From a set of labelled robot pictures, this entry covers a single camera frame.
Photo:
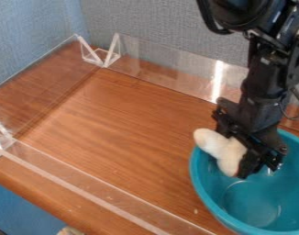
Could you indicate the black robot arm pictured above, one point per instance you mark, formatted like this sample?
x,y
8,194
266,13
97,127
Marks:
x,y
267,20

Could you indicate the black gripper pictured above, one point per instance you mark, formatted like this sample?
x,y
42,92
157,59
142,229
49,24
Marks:
x,y
251,119

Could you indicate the clear acrylic back barrier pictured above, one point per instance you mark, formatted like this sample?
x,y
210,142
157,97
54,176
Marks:
x,y
177,69

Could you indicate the clear acrylic front barrier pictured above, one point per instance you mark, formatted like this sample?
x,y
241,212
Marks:
x,y
122,203

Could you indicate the white brown toy mushroom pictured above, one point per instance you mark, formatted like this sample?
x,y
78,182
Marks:
x,y
227,150

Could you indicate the blue plastic bowl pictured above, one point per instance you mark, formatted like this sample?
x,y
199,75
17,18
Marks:
x,y
259,205

